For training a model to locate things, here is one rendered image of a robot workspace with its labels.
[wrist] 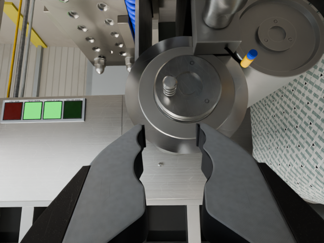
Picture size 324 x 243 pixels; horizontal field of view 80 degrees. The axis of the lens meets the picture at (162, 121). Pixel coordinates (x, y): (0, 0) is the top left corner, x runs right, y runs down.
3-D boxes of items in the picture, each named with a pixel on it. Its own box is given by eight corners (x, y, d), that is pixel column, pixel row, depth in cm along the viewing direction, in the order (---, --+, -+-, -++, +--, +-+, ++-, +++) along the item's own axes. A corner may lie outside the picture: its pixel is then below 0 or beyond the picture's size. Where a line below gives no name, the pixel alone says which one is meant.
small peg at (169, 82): (179, 86, 18) (165, 90, 18) (177, 95, 21) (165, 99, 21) (174, 72, 19) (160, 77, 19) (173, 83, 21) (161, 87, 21)
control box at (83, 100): (85, 97, 58) (83, 121, 57) (86, 98, 59) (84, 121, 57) (2, 100, 58) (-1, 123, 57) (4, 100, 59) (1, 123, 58)
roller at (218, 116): (231, 44, 24) (239, 138, 22) (198, 102, 49) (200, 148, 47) (138, 47, 24) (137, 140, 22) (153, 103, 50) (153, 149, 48)
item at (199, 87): (232, 105, 21) (166, 128, 21) (227, 110, 23) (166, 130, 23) (207, 45, 22) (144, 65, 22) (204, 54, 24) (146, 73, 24)
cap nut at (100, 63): (104, 57, 58) (103, 71, 57) (107, 62, 62) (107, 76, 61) (92, 57, 58) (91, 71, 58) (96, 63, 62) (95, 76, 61)
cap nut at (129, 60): (135, 56, 58) (135, 70, 57) (137, 61, 62) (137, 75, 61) (123, 56, 58) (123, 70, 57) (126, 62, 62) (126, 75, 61)
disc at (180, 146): (242, 33, 24) (254, 152, 22) (241, 35, 25) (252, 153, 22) (125, 37, 25) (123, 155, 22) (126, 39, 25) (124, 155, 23)
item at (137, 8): (139, -59, 28) (138, 60, 25) (152, 38, 51) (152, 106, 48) (135, -59, 28) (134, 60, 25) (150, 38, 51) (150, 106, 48)
